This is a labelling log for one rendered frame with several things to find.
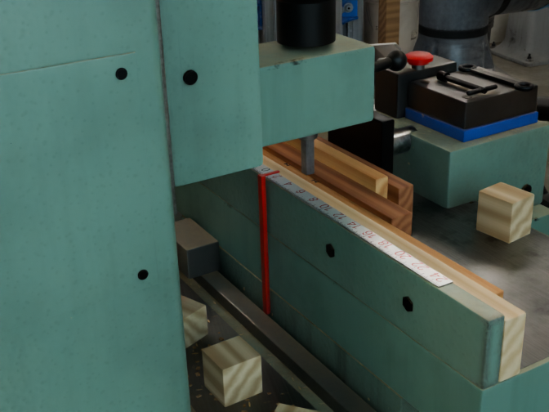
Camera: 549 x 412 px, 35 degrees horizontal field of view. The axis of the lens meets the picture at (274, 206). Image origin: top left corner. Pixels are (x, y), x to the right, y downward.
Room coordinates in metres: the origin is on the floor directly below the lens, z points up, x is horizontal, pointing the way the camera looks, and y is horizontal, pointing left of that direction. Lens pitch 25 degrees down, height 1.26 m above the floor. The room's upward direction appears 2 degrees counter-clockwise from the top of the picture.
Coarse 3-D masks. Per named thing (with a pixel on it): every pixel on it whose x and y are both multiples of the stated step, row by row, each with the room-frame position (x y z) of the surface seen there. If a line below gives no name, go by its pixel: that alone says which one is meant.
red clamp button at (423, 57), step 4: (408, 52) 0.87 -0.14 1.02; (412, 52) 0.87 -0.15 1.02; (416, 52) 0.87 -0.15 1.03; (420, 52) 0.87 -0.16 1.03; (424, 52) 0.87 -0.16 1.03; (428, 52) 0.87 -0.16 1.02; (408, 56) 0.86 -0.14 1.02; (412, 56) 0.86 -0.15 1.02; (416, 56) 0.85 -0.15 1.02; (420, 56) 0.85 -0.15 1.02; (424, 56) 0.85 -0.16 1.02; (428, 56) 0.86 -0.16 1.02; (432, 56) 0.86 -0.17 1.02; (408, 60) 0.86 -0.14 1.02; (412, 60) 0.85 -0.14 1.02; (416, 60) 0.85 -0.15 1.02; (420, 60) 0.85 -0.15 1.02; (424, 60) 0.85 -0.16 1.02; (428, 60) 0.85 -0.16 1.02; (432, 60) 0.86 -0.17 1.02; (412, 64) 0.86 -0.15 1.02; (416, 64) 0.86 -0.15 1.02; (420, 64) 0.86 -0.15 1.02; (424, 64) 0.86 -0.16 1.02
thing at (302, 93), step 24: (264, 48) 0.73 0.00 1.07; (288, 48) 0.73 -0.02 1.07; (312, 48) 0.73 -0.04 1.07; (336, 48) 0.72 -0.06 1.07; (360, 48) 0.72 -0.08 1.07; (264, 72) 0.67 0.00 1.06; (288, 72) 0.69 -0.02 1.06; (312, 72) 0.70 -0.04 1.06; (336, 72) 0.71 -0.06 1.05; (360, 72) 0.72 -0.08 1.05; (264, 96) 0.67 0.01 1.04; (288, 96) 0.69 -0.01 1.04; (312, 96) 0.70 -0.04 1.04; (336, 96) 0.71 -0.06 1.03; (360, 96) 0.72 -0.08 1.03; (264, 120) 0.67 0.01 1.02; (288, 120) 0.69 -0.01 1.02; (312, 120) 0.70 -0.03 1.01; (336, 120) 0.71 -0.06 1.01; (360, 120) 0.72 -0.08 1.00; (264, 144) 0.67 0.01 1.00
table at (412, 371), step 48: (192, 192) 0.85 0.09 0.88; (240, 240) 0.76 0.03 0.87; (432, 240) 0.69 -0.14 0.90; (480, 240) 0.68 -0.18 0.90; (528, 240) 0.68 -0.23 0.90; (288, 288) 0.68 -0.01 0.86; (336, 288) 0.62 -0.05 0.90; (528, 288) 0.60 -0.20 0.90; (336, 336) 0.62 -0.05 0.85; (384, 336) 0.56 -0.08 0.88; (528, 336) 0.53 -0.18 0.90; (432, 384) 0.51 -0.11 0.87; (528, 384) 0.49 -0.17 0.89
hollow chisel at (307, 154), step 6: (306, 144) 0.73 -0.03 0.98; (312, 144) 0.73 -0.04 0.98; (306, 150) 0.73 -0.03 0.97; (312, 150) 0.73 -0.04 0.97; (306, 156) 0.73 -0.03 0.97; (312, 156) 0.73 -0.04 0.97; (306, 162) 0.73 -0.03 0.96; (312, 162) 0.73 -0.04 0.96; (306, 168) 0.73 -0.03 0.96; (312, 168) 0.73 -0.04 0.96; (306, 174) 0.73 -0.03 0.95
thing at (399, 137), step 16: (352, 128) 0.78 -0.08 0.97; (368, 128) 0.76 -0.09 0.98; (384, 128) 0.74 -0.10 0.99; (400, 128) 0.81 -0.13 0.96; (336, 144) 0.81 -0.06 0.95; (352, 144) 0.78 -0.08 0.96; (368, 144) 0.76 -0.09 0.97; (384, 144) 0.74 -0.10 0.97; (400, 144) 0.80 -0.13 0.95; (368, 160) 0.76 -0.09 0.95; (384, 160) 0.74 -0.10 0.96
